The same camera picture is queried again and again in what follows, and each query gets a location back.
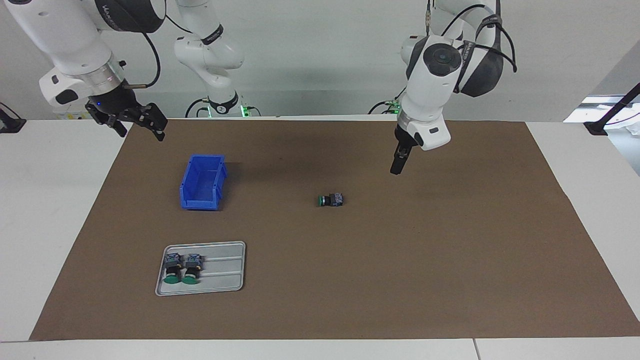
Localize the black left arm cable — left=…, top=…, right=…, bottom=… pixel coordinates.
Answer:
left=425, top=0, right=518, bottom=96

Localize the blue plastic bin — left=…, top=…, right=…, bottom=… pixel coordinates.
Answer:
left=179, top=154, right=228, bottom=211

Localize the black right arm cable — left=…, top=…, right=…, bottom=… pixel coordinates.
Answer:
left=121, top=14, right=196, bottom=90

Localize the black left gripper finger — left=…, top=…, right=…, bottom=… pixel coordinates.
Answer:
left=390, top=145, right=412, bottom=176

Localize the brown table mat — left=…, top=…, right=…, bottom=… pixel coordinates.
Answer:
left=29, top=120, right=640, bottom=342

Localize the black camera stand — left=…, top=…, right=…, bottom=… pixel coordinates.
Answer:
left=584, top=82, right=640, bottom=137

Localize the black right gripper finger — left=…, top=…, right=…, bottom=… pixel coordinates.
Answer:
left=85, top=104, right=129, bottom=139
left=134, top=102, right=169, bottom=143

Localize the black clamp mount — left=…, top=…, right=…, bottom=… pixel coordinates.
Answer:
left=0, top=102, right=27, bottom=134

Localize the black base cable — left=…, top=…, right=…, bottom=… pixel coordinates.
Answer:
left=184, top=96, right=211, bottom=119
left=368, top=87, right=407, bottom=115

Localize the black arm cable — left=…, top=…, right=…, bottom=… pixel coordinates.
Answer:
left=121, top=14, right=196, bottom=90
left=425, top=0, right=518, bottom=96

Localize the silver metal tray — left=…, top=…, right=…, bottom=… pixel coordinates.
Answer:
left=154, top=241, right=247, bottom=297

